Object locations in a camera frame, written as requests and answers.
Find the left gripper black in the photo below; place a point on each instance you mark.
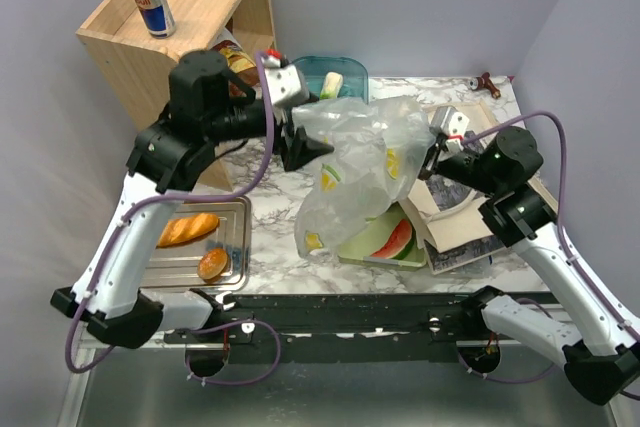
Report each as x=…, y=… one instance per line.
x=303, y=148

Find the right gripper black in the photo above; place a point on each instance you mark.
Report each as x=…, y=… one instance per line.
x=431, y=160

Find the canvas tote bag with print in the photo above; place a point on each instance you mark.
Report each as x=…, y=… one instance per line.
x=465, y=197

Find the toy bok choy green white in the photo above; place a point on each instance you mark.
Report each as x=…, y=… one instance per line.
x=332, y=85

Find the clear plastic grocery bag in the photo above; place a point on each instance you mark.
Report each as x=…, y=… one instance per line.
x=378, y=151

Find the toy watermelon slice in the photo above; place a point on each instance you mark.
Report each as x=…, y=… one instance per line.
x=399, y=243

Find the orange glazed bread bun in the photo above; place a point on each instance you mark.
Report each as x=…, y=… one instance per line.
x=212, y=265

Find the toy baguette bread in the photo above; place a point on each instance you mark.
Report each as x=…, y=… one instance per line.
x=184, y=230

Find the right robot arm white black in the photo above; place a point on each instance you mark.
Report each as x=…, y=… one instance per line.
x=599, y=351

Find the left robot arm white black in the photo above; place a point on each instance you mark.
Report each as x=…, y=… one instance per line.
x=208, y=105

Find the teal transparent plastic bin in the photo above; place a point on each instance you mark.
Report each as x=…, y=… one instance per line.
x=355, y=75

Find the small red black connector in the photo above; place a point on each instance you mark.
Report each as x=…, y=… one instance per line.
x=484, y=82

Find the potato chips bag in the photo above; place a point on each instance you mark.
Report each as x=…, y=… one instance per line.
x=238, y=59

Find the light green plastic basket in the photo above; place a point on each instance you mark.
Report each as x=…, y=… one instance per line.
x=358, y=249

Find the metal baking tray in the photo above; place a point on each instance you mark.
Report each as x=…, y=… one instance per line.
x=175, y=269

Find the wooden shelf unit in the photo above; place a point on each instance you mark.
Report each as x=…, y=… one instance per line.
x=136, y=65

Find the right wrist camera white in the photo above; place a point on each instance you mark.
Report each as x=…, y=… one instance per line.
x=449, y=126

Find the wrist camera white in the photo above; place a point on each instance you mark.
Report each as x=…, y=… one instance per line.
x=449, y=126
x=283, y=82

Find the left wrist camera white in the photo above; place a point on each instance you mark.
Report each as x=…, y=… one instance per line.
x=283, y=82

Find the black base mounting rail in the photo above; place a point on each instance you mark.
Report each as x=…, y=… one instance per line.
x=342, y=328

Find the aluminium frame rail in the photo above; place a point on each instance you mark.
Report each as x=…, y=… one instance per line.
x=89, y=341

